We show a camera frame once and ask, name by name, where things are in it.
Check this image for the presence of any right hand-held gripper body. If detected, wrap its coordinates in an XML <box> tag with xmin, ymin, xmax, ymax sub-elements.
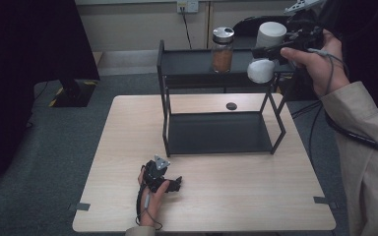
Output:
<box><xmin>283</xmin><ymin>0</ymin><xmax>328</xmax><ymax>64</ymax></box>

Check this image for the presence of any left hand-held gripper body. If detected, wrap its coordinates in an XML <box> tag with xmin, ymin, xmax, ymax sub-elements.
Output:
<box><xmin>143</xmin><ymin>154</ymin><xmax>172</xmax><ymax>194</ymax></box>

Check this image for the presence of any white round jar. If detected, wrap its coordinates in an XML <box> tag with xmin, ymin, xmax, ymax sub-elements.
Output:
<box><xmin>246</xmin><ymin>21</ymin><xmax>288</xmax><ymax>85</ymax></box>

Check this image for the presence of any glass spice jar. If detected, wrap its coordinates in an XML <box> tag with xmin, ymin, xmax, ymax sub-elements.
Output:
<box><xmin>211</xmin><ymin>26</ymin><xmax>236</xmax><ymax>75</ymax></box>

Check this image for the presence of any black metal two-tier shelf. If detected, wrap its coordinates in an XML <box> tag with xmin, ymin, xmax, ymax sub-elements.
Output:
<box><xmin>156</xmin><ymin>36</ymin><xmax>305</xmax><ymax>156</ymax></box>

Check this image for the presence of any person's left hand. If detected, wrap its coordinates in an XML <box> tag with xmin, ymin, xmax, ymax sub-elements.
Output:
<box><xmin>137</xmin><ymin>166</ymin><xmax>171</xmax><ymax>228</ymax></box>

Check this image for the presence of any person's right hand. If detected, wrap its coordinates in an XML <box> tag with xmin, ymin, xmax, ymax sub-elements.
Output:
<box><xmin>280</xmin><ymin>29</ymin><xmax>351</xmax><ymax>98</ymax></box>

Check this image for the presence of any black folding chair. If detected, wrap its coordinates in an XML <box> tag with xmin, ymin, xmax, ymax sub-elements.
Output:
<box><xmin>231</xmin><ymin>15</ymin><xmax>293</xmax><ymax>50</ymax></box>

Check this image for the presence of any dark curtain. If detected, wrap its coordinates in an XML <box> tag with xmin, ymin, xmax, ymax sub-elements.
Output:
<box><xmin>0</xmin><ymin>0</ymin><xmax>101</xmax><ymax>189</ymax></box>
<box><xmin>318</xmin><ymin>0</ymin><xmax>378</xmax><ymax>133</ymax></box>

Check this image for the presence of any grey tape piece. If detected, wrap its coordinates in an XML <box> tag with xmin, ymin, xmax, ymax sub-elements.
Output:
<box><xmin>68</xmin><ymin>202</ymin><xmax>92</xmax><ymax>212</ymax></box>

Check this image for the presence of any black stand with striped base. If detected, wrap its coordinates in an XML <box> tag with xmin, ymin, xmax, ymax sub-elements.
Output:
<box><xmin>48</xmin><ymin>78</ymin><xmax>100</xmax><ymax>109</ymax></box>

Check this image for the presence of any left hand-held gripper cable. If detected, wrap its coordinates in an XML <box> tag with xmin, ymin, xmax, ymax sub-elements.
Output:
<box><xmin>135</xmin><ymin>183</ymin><xmax>163</xmax><ymax>231</ymax></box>

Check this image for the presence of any hand-held gripper cable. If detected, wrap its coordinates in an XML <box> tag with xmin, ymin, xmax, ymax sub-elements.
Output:
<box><xmin>135</xmin><ymin>183</ymin><xmax>163</xmax><ymax>231</ymax></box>
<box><xmin>306</xmin><ymin>47</ymin><xmax>378</xmax><ymax>159</ymax></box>

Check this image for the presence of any black floor cable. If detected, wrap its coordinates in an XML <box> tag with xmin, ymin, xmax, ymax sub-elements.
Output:
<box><xmin>307</xmin><ymin>111</ymin><xmax>321</xmax><ymax>169</ymax></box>
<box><xmin>290</xmin><ymin>99</ymin><xmax>323</xmax><ymax>120</ymax></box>

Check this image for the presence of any black wall socket cable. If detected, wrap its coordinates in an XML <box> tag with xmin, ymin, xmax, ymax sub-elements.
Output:
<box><xmin>180</xmin><ymin>11</ymin><xmax>193</xmax><ymax>50</ymax></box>

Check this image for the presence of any white wall socket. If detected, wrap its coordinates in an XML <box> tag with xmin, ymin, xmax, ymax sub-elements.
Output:
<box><xmin>176</xmin><ymin>0</ymin><xmax>200</xmax><ymax>15</ymax></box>

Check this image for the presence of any right hand-held gripper cable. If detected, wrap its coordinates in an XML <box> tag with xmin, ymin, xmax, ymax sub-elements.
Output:
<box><xmin>306</xmin><ymin>47</ymin><xmax>378</xmax><ymax>159</ymax></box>

